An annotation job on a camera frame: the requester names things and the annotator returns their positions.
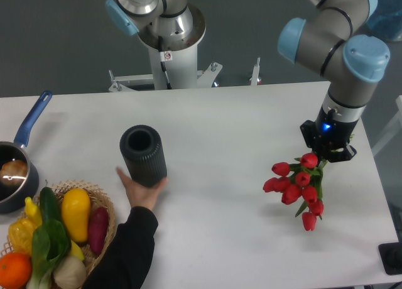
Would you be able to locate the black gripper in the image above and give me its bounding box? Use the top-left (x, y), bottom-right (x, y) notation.
top-left (300, 106), bottom-right (359, 162)

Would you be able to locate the red tulip bouquet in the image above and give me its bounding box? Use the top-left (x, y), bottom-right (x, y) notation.
top-left (263, 152), bottom-right (336, 231)

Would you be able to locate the dark ribbed cylindrical vase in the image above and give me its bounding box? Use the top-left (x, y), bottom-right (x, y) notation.
top-left (119, 125), bottom-right (167, 188)

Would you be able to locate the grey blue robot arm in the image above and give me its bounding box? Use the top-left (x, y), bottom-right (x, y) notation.
top-left (277, 0), bottom-right (390, 163)

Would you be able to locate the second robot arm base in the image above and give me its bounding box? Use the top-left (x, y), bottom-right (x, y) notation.
top-left (105, 0), bottom-right (187, 36)

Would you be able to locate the black sleeved forearm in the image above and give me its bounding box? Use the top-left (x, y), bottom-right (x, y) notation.
top-left (82, 206), bottom-right (158, 288)

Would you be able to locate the bare human hand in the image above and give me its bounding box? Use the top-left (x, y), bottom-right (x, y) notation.
top-left (116, 167), bottom-right (168, 211)

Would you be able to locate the black device at edge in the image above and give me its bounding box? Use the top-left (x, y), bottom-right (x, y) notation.
top-left (378, 243), bottom-right (401, 275)

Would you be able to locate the woven wicker basket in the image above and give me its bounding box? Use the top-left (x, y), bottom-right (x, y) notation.
top-left (1, 180), bottom-right (116, 288)

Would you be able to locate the purple sweet potato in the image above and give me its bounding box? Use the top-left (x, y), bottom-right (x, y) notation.
top-left (89, 207), bottom-right (109, 256)

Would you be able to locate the yellow squash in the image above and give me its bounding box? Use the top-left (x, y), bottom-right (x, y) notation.
top-left (61, 188), bottom-right (91, 244)

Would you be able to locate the yellow banana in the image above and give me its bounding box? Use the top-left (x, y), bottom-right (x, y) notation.
top-left (69, 241), bottom-right (85, 261)

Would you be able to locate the dark green cucumber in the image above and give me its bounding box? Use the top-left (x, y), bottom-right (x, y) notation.
top-left (39, 186), bottom-right (62, 222)

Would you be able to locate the green bok choy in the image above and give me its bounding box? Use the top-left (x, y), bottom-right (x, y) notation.
top-left (26, 219), bottom-right (72, 289)

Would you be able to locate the small yellow gourd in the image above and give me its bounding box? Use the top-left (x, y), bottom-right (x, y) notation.
top-left (24, 197), bottom-right (42, 227)

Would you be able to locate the browned patty in pan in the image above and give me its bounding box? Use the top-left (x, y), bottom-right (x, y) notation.
top-left (1, 160), bottom-right (28, 186)

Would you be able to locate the yellow bell pepper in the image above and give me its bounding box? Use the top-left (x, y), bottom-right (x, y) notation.
top-left (8, 218), bottom-right (38, 256)

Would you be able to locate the orange fruit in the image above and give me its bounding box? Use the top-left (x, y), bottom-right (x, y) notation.
top-left (1, 252), bottom-right (32, 288)

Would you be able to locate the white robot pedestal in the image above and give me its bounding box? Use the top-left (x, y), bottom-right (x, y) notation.
top-left (109, 3), bottom-right (223, 92)

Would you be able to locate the black cable on pedestal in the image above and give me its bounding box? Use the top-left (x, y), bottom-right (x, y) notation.
top-left (158, 35), bottom-right (173, 90)

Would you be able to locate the blue handled saucepan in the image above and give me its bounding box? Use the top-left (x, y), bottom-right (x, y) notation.
top-left (1, 90), bottom-right (53, 214)

